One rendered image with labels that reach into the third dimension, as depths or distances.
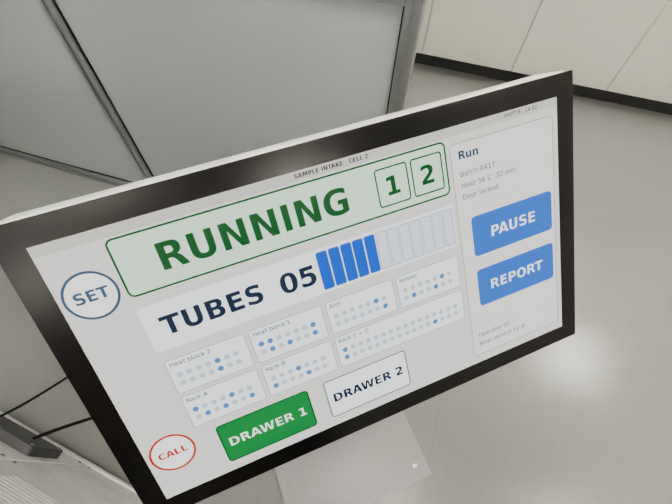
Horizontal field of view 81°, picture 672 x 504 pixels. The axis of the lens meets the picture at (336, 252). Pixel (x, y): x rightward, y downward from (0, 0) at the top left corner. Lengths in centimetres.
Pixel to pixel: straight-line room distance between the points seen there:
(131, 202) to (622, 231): 204
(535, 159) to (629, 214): 181
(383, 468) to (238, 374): 106
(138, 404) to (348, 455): 105
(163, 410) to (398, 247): 26
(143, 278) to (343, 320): 18
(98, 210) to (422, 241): 28
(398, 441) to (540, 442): 48
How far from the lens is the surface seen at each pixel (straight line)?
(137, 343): 38
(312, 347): 39
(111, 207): 34
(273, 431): 44
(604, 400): 175
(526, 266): 48
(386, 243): 38
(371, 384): 44
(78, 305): 37
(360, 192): 35
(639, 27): 252
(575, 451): 165
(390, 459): 141
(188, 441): 43
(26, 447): 132
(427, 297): 42
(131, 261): 35
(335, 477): 140
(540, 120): 45
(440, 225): 40
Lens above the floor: 143
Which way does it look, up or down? 59 degrees down
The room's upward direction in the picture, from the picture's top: 2 degrees clockwise
